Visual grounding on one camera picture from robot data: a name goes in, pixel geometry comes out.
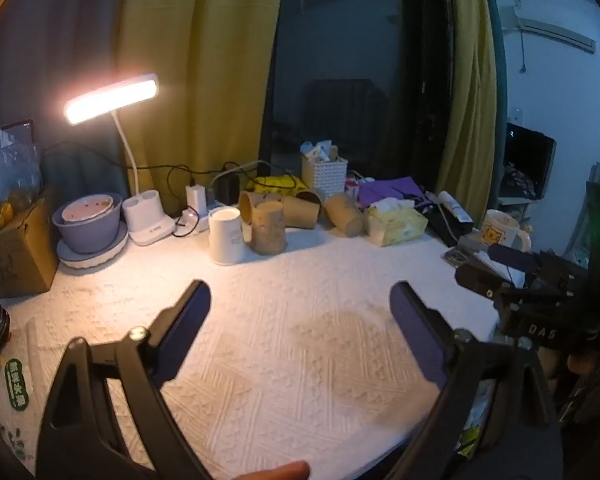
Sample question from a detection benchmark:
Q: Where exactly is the black cable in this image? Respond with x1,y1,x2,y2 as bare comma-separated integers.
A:
42,140,221,211

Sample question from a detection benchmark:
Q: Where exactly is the pink bowl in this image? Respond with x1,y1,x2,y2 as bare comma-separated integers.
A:
61,195,115,224

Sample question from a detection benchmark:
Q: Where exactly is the black monitor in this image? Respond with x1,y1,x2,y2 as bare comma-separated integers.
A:
501,122,557,202

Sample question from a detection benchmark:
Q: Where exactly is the printed plastic bag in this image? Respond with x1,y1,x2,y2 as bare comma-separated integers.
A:
0,354,37,462

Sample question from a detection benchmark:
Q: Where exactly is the purple bowl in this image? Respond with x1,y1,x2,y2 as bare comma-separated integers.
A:
52,192,125,255

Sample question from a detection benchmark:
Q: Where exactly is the white charger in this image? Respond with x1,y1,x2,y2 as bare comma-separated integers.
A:
185,184,209,217

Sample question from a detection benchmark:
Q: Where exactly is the cardboard box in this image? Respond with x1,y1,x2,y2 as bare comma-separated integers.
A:
0,192,62,302

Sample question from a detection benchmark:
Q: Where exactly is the white air conditioner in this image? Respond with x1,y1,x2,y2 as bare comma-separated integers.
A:
496,4,597,54

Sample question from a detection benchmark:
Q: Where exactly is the yellow tissue pack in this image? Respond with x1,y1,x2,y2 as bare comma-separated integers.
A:
363,198,429,248

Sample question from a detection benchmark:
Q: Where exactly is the brown paper cup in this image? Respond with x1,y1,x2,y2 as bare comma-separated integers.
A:
238,190,282,226
280,190,327,230
323,192,366,238
250,201,288,256

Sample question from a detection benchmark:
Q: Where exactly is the white woven basket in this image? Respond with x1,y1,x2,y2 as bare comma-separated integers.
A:
300,152,350,199

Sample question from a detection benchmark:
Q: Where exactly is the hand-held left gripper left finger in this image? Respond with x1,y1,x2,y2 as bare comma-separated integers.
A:
35,280,213,480

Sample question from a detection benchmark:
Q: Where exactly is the grey blue curtain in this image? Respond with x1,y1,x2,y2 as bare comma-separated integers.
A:
0,0,131,196

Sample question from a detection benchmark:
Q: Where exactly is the black flat case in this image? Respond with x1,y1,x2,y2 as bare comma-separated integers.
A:
424,204,476,247

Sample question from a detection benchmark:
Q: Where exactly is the clear plastic bag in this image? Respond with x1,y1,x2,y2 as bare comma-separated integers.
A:
0,102,45,243

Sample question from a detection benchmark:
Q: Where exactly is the white mug with yellow print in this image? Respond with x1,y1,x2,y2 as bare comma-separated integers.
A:
481,208,532,252

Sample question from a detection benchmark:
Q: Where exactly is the white desk lamp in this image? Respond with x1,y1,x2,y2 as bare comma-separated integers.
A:
63,74,177,247

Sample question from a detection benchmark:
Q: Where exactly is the white tube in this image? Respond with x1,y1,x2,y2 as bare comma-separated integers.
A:
437,190,474,224

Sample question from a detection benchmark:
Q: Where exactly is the yellow bag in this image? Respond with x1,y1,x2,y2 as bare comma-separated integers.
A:
251,174,312,197

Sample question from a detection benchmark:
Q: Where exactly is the person's left hand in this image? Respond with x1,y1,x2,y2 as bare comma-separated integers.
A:
220,461,311,480

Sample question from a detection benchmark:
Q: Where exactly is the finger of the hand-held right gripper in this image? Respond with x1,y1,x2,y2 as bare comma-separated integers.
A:
487,244,577,282
455,262,525,307

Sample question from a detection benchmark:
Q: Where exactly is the black charger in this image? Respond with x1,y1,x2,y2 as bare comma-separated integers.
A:
215,174,242,206

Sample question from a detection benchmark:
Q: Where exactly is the white power strip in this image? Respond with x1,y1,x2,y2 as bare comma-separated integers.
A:
172,202,232,239

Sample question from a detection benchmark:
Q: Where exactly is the white textured tablecloth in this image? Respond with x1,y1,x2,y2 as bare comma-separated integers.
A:
0,220,527,478

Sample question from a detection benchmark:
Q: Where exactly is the purple cloth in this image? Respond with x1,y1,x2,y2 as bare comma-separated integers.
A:
357,176,427,210

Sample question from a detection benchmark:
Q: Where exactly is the yellow curtain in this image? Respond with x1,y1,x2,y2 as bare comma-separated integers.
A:
116,0,287,212
436,0,499,217

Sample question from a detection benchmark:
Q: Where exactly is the pale blue plate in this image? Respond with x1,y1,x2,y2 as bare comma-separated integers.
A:
56,221,130,270

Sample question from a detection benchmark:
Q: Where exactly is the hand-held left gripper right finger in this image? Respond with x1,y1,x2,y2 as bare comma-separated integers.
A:
380,281,563,480

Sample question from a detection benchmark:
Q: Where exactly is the small metal object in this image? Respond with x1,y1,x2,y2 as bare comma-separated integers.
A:
442,244,482,267

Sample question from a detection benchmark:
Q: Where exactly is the white cup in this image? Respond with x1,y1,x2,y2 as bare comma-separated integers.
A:
208,208,244,266

